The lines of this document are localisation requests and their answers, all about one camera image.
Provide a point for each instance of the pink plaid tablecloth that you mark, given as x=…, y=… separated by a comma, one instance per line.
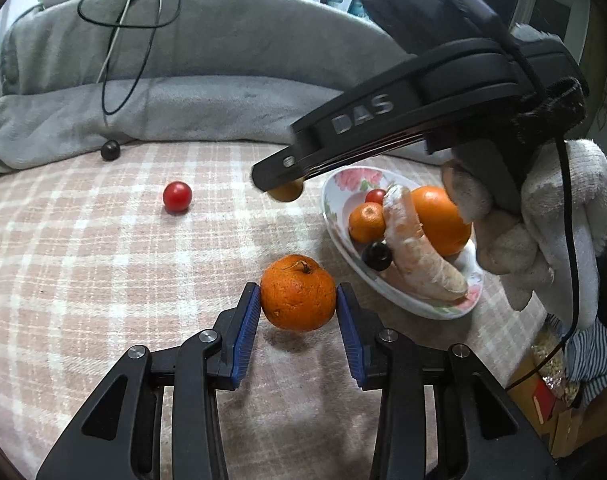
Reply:
x=91, y=263

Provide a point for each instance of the white gloved right hand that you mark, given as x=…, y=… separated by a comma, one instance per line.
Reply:
x=528, y=252

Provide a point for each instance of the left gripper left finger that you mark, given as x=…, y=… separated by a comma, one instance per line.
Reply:
x=116, y=433

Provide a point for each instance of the dark plum by blanket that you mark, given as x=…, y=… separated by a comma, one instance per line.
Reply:
x=110, y=150

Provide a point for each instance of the small mandarin in plate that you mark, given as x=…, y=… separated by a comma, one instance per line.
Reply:
x=367, y=223

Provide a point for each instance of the mandarin orange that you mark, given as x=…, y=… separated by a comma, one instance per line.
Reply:
x=297, y=294

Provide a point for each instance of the red cherry tomato on cloth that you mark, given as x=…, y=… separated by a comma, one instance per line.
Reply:
x=177, y=197

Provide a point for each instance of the dark plum in plate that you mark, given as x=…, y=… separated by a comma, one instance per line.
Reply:
x=377, y=256

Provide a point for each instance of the large orange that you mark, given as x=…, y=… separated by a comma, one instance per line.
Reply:
x=441, y=220

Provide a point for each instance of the peeled pomelo segment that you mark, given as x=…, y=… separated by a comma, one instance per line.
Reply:
x=420, y=265

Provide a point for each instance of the grey folded blanket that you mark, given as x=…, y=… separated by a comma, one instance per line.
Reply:
x=87, y=71

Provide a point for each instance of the brown kiwi fruit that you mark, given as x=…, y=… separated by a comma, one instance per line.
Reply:
x=288, y=192

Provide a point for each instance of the red cherry tomato in plate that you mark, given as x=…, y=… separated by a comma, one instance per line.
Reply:
x=375, y=196

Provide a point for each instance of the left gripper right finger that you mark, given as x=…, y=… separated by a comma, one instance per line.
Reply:
x=443, y=414

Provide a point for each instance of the floral white plate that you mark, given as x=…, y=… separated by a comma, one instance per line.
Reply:
x=351, y=206

